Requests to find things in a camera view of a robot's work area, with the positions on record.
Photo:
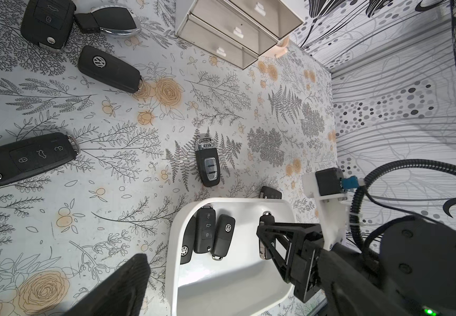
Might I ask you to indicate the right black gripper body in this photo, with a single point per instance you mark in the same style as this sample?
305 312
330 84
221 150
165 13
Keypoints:
300 264

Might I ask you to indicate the black Audi key fob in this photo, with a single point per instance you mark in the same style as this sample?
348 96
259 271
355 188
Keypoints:
207 160

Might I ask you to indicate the white mini drawer cabinet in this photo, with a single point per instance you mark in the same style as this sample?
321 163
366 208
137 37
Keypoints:
238 32

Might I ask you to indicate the black flip key upper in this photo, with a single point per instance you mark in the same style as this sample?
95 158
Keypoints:
48 23

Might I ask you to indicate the black VW key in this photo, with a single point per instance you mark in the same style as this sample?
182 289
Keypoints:
109 69

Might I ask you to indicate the black key with buttons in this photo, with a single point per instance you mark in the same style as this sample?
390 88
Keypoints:
31 157

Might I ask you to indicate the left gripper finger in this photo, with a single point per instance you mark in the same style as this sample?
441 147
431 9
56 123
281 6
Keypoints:
122 293

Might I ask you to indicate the pink round alarm clock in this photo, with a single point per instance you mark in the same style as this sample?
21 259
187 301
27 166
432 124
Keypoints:
279 49

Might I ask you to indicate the white storage tray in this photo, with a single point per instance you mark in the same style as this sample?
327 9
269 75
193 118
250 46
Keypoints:
240 284

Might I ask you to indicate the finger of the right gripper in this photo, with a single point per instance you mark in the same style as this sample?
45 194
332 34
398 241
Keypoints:
279 250
296 232

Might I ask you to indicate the small black key fob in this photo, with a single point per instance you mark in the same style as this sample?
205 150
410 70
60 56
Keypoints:
267 192

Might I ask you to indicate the black chrome key fob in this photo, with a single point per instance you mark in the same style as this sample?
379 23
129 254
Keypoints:
113 20

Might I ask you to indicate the silver black BMW key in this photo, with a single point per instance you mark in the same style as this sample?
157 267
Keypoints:
188 242

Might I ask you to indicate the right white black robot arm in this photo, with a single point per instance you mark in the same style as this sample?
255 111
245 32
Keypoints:
414 272

